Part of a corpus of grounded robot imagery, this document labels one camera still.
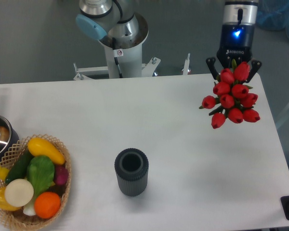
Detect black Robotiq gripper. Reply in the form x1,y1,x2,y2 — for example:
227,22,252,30
206,24,262,82

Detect red tulip bouquet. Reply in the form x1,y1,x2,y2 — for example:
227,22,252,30
199,59,261,129

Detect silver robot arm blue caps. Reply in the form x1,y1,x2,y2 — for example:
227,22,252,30
76,0,258,78

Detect blue plastic bag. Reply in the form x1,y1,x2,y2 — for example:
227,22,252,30
256,0,289,39

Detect dark grey ribbed vase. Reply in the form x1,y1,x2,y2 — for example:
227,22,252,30
114,148,149,197

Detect purple red onion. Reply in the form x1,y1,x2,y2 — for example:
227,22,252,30
53,165,69,186

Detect yellow squash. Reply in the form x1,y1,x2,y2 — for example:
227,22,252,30
27,137,66,165

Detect green lettuce leaf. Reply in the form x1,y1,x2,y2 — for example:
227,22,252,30
27,155,55,199

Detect orange fruit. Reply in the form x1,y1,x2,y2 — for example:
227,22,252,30
34,192,61,219

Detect woven wicker basket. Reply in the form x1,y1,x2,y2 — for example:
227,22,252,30
0,134,72,231

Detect green cucumber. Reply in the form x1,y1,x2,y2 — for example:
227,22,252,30
5,149,34,185

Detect white round onion slice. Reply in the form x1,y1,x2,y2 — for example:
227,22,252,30
4,179,34,207

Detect white leek stalk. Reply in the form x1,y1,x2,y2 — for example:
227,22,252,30
23,198,36,216

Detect yellow banana tip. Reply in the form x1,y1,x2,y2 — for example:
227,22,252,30
0,165,10,181

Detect yellow bell pepper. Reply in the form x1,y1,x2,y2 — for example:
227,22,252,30
0,187,22,211

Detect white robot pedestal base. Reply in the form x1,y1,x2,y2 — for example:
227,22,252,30
73,43,161,80

